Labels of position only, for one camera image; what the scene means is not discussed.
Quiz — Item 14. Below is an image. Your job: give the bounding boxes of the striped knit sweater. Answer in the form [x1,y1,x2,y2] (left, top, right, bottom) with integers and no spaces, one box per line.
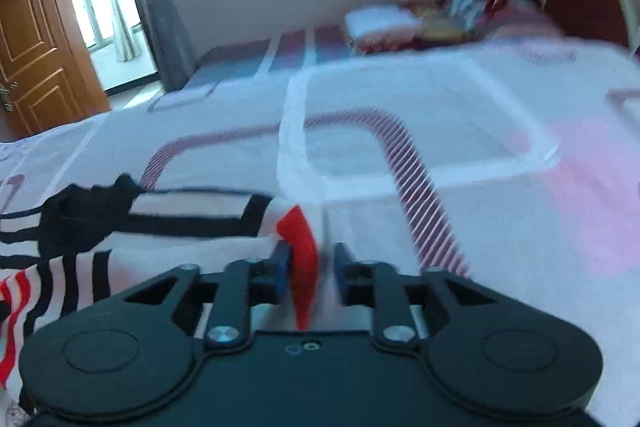
[1,174,322,395]

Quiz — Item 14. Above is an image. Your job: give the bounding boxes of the patterned pink bed sheet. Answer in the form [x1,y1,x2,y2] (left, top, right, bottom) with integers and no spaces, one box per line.
[1,39,639,426]

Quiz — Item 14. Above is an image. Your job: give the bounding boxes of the brown wooden door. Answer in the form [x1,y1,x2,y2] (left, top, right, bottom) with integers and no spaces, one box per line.
[0,0,111,139]

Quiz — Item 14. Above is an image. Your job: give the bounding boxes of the striped far bed mattress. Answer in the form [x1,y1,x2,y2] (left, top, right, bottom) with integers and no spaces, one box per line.
[186,25,352,88]

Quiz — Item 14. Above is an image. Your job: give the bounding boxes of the striped maroon pillow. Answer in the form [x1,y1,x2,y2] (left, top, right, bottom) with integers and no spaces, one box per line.
[472,2,564,40]

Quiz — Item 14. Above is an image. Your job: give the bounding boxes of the folded red yellow blanket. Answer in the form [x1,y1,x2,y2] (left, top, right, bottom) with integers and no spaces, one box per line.
[343,1,474,55]

